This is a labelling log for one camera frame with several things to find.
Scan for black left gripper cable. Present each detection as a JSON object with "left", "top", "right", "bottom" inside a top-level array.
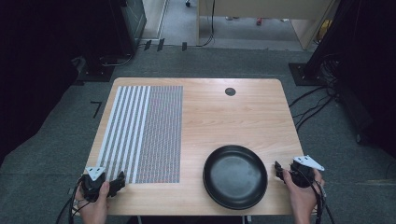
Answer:
[{"left": 55, "top": 175, "right": 92, "bottom": 224}]

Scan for person's right hand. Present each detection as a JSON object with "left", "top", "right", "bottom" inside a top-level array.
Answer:
[{"left": 281, "top": 168, "right": 327, "bottom": 224}]

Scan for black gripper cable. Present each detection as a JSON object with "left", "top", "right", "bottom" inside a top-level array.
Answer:
[
  {"left": 55, "top": 175, "right": 92, "bottom": 224},
  {"left": 311, "top": 178, "right": 336, "bottom": 224}
]

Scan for dark curtain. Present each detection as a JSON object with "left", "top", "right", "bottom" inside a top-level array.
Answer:
[{"left": 304, "top": 0, "right": 396, "bottom": 160}]

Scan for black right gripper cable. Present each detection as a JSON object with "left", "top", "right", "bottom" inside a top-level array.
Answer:
[{"left": 311, "top": 178, "right": 336, "bottom": 224}]

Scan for light wooden desk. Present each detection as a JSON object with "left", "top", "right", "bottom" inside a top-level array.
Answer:
[{"left": 196, "top": 0, "right": 340, "bottom": 51}]

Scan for black floor tape corner mark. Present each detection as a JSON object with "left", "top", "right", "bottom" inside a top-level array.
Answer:
[{"left": 90, "top": 100, "right": 103, "bottom": 119}]

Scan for black floor cables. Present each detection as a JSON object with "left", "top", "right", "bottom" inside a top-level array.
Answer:
[{"left": 289, "top": 55, "right": 340, "bottom": 133}]

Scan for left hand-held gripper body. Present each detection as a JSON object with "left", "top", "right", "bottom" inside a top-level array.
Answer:
[{"left": 80, "top": 166, "right": 107, "bottom": 203}]

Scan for black round plate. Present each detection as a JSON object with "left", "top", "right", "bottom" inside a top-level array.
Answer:
[{"left": 202, "top": 145, "right": 269, "bottom": 211}]

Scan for striped grey placemat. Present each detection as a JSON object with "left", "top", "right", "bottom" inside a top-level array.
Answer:
[{"left": 95, "top": 85, "right": 184, "bottom": 185}]

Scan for black stand base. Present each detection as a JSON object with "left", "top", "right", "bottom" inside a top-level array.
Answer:
[
  {"left": 72, "top": 55, "right": 116, "bottom": 86},
  {"left": 288, "top": 62, "right": 328, "bottom": 87}
]

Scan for person's left hand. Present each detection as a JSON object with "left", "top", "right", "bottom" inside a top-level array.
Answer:
[{"left": 74, "top": 180, "right": 111, "bottom": 224}]

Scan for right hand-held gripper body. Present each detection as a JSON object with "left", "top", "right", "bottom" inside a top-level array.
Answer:
[{"left": 289, "top": 154, "right": 326, "bottom": 189}]

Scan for black hanging cable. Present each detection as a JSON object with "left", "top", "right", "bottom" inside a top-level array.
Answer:
[{"left": 196, "top": 0, "right": 217, "bottom": 49}]

